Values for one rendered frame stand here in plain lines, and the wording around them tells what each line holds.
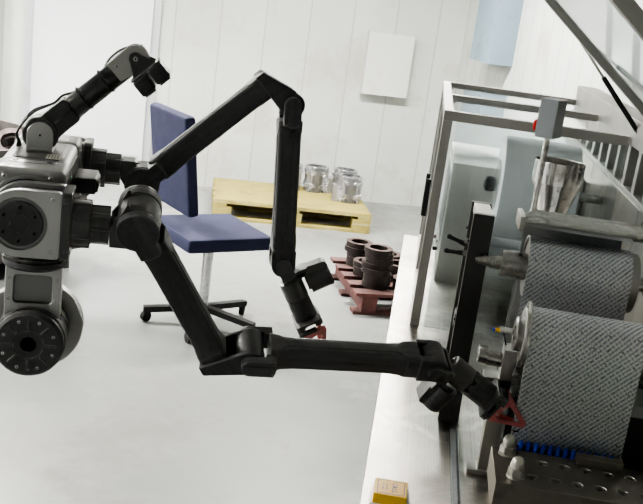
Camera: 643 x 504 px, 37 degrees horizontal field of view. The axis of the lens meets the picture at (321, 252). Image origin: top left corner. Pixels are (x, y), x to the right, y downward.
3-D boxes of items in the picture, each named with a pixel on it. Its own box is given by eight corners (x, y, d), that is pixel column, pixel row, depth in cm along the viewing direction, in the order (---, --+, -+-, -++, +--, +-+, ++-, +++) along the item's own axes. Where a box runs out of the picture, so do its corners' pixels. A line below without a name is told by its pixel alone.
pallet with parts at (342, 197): (352, 207, 886) (358, 166, 876) (374, 234, 797) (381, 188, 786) (206, 194, 860) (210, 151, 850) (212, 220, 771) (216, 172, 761)
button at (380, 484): (374, 486, 204) (375, 476, 203) (406, 492, 203) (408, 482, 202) (371, 503, 197) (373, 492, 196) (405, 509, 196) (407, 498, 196)
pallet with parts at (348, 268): (529, 326, 613) (541, 262, 602) (348, 314, 591) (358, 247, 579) (487, 286, 691) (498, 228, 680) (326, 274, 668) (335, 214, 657)
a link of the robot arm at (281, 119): (275, 91, 223) (281, 97, 213) (300, 92, 224) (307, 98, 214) (266, 266, 235) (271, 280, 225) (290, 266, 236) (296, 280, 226)
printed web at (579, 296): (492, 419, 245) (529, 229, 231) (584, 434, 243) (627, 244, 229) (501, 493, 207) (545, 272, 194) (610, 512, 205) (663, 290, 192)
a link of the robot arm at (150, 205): (99, 246, 169) (102, 229, 173) (158, 251, 171) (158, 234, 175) (102, 203, 163) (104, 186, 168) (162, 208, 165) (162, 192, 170)
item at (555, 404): (508, 443, 205) (524, 364, 200) (619, 462, 203) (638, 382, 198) (508, 444, 204) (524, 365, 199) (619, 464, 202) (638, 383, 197)
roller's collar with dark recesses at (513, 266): (497, 272, 230) (502, 246, 229) (522, 276, 230) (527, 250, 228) (498, 279, 224) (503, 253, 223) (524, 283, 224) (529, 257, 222)
